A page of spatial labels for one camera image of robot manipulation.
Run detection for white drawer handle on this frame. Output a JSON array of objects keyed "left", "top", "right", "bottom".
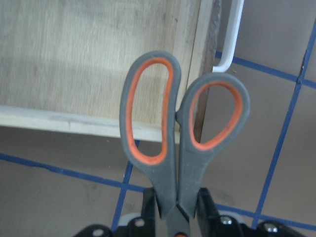
[{"left": 212, "top": 0, "right": 244, "bottom": 73}]

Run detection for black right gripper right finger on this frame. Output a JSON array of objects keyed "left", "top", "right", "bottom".
[{"left": 197, "top": 188, "right": 303, "bottom": 237}]

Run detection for open wooden drawer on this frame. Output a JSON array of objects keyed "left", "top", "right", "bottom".
[{"left": 0, "top": 0, "right": 215, "bottom": 137}]

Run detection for grey orange scissors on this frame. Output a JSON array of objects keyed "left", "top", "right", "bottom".
[{"left": 119, "top": 51, "right": 250, "bottom": 237}]

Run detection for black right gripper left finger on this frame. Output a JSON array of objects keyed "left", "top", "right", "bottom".
[{"left": 75, "top": 188, "right": 156, "bottom": 237}]

